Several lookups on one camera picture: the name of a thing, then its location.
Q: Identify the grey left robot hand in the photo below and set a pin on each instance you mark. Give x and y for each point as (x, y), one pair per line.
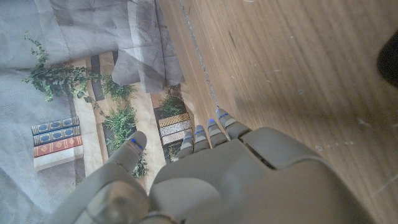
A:
(236, 180)

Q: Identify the black TV remote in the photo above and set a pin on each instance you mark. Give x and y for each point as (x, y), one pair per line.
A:
(390, 60)

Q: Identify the grey tape strip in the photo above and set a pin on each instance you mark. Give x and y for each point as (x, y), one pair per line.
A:
(200, 59)

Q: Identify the printed backdrop sheet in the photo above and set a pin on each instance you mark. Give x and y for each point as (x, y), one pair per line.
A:
(46, 46)

